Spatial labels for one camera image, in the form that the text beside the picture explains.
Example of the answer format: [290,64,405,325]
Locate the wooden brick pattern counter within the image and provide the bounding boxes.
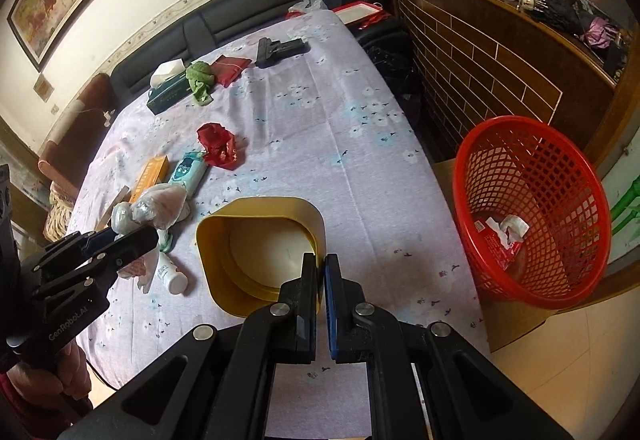
[360,0,640,161]

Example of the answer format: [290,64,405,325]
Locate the red framed tray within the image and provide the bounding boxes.
[332,0,386,26]

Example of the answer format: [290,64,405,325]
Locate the red plastic mesh basket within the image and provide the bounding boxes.
[452,116,612,310]

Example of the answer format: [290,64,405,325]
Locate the yellow plastic container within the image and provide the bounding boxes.
[196,197,326,318]

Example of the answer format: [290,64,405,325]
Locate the white tissue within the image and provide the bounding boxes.
[117,250,162,295]

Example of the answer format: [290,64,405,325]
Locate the floral lilac tablecloth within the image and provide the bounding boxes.
[65,10,491,391]

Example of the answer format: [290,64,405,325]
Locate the orange cardboard box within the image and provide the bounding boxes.
[129,156,170,203]

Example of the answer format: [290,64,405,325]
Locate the brown wooden chair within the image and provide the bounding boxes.
[37,72,118,186]

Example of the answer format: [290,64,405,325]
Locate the green plastic stool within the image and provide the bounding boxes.
[610,180,640,236]

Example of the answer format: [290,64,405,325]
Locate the green cloth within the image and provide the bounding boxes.
[186,61,215,107]

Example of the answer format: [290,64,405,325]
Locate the teal wet wipes packet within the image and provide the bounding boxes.
[166,152,208,198]

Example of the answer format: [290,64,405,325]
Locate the person's left hand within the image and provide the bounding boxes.
[10,342,93,416]

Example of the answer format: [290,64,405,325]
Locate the black leather sofa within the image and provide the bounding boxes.
[110,0,401,96]

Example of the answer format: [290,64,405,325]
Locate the white plastic bottle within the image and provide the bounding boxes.
[157,252,188,295]

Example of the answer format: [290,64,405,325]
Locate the black hand tool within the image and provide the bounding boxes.
[256,37,311,69]

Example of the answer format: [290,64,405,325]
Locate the red flat packet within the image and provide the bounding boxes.
[209,56,252,87]

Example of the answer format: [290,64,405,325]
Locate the red plastic bag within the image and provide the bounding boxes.
[196,122,247,169]

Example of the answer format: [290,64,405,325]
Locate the wooden block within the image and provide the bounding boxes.
[97,187,131,231]

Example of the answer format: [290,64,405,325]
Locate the black plastic bag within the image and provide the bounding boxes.
[367,45,416,96]

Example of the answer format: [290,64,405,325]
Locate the dark green tissue box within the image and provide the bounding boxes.
[146,61,193,115]

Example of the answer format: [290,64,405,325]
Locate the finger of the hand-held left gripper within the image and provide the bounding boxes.
[32,224,160,301]
[30,229,121,271]

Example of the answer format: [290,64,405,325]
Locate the crumpled white red wrapper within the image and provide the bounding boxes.
[472,215,531,271]

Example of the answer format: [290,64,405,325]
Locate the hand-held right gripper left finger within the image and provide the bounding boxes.
[57,252,321,440]

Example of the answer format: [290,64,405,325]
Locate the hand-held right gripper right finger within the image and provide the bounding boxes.
[324,253,572,440]

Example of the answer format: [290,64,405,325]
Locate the pink cloth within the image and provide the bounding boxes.
[582,17,608,46]

